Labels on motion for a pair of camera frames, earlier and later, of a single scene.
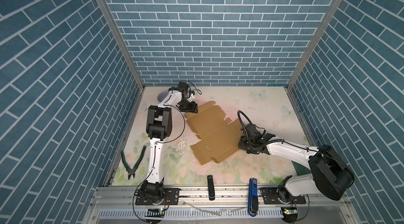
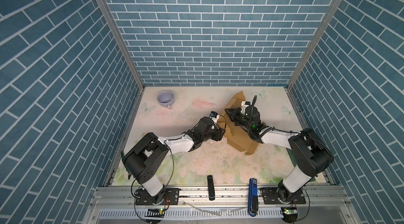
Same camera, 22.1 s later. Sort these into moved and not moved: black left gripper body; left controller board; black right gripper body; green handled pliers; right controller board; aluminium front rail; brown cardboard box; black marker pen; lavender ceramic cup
Moved: brown cardboard box; black left gripper body; black right gripper body
Not moved: green handled pliers; lavender ceramic cup; right controller board; black marker pen; left controller board; aluminium front rail
